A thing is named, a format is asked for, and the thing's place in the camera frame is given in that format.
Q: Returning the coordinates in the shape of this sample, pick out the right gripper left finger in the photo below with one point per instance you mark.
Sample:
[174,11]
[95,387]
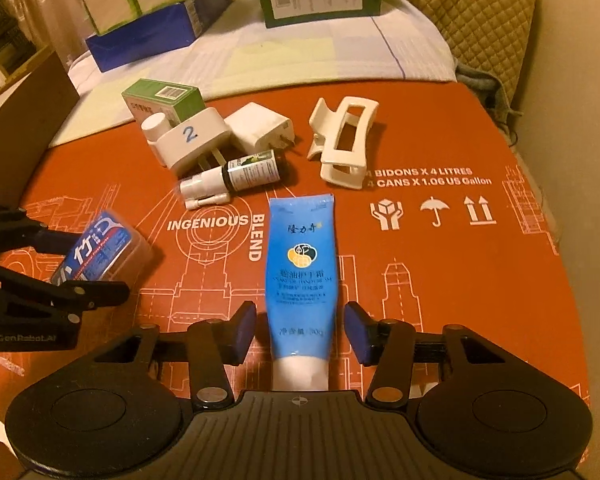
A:
[213,344]

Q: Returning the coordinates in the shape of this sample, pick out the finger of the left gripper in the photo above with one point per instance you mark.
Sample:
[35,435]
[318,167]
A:
[17,231]
[69,295]

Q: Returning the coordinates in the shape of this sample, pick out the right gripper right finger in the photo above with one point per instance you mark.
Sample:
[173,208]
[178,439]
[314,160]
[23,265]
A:
[389,346]

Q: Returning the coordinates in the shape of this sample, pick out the clear floss pick box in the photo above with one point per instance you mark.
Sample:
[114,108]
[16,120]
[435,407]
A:
[108,250]

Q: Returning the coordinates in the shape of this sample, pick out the blue hand cream tube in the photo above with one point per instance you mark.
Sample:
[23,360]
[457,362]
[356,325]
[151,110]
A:
[301,290]

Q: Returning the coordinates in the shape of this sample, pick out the dark spray bottle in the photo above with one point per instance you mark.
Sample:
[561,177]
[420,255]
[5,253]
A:
[218,185]

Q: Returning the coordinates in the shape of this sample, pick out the white adapter marked 2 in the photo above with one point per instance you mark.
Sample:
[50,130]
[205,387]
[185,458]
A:
[181,147]

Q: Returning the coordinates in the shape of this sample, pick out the small white bottle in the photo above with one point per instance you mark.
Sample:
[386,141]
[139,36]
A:
[155,126]

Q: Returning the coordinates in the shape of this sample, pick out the small green medicine box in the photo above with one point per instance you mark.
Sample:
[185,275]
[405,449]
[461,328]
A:
[177,101]

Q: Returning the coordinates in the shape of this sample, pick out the white hair claw clip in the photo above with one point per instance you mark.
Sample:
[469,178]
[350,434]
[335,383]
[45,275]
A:
[339,139]

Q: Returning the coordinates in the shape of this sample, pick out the white usb charger plug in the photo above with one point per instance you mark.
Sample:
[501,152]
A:
[256,128]

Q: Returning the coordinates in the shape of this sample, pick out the brown open shoe box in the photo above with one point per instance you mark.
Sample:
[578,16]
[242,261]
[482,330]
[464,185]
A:
[31,114]

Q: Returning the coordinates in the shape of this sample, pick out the red Motul cardboard sheet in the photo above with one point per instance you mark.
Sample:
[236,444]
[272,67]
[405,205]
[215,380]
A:
[395,309]

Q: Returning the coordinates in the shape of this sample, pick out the blue flat box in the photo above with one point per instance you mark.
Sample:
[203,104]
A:
[173,27]

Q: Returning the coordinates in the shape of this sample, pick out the plaid pastel cloth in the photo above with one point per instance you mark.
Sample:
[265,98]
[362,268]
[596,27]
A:
[239,54]

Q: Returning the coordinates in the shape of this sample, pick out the quilted beige chair cover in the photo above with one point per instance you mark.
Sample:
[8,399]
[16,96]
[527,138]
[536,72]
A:
[488,39]

